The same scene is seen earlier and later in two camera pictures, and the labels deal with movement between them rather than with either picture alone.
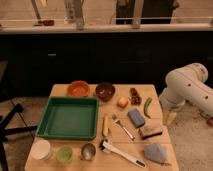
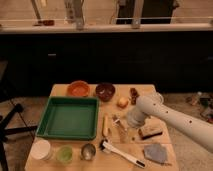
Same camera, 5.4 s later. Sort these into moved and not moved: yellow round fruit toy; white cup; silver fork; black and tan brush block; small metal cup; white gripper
Moved: silver fork; white gripper
Not moved: white cup; small metal cup; black and tan brush block; yellow round fruit toy
